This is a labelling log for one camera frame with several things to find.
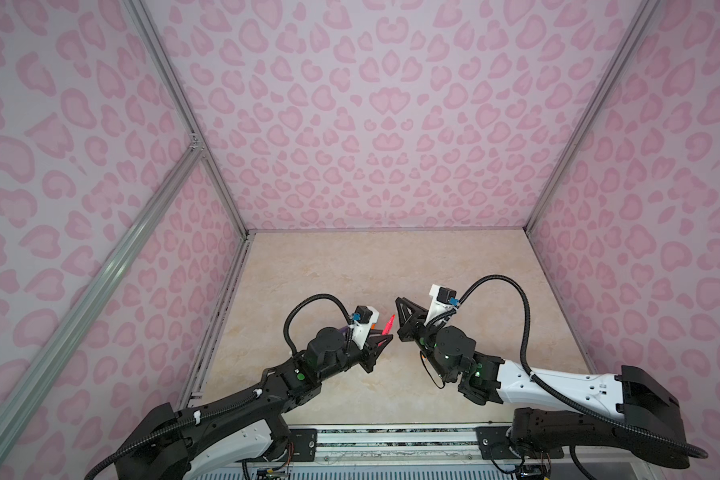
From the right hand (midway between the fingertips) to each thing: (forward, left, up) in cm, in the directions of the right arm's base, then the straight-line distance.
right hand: (394, 300), depth 70 cm
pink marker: (-4, +1, -5) cm, 6 cm away
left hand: (-5, 0, -7) cm, 8 cm away
